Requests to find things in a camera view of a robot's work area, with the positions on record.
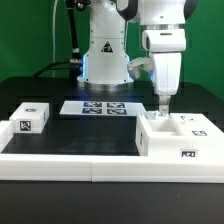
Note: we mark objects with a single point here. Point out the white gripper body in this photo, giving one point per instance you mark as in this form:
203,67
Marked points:
165,47

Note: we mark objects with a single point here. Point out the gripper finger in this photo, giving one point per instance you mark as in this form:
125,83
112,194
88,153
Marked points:
164,102

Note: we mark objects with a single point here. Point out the white cabinet body box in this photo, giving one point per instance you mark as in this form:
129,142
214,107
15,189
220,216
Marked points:
159,139

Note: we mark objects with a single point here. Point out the white cabinet door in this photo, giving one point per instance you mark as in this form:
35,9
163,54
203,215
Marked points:
156,115
191,124

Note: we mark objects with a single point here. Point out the small white cabinet top block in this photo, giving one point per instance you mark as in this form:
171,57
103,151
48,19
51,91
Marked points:
30,117

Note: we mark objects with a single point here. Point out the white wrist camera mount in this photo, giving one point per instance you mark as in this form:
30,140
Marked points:
137,65

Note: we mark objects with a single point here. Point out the white marker base plate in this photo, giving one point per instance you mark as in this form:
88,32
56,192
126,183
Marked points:
100,108

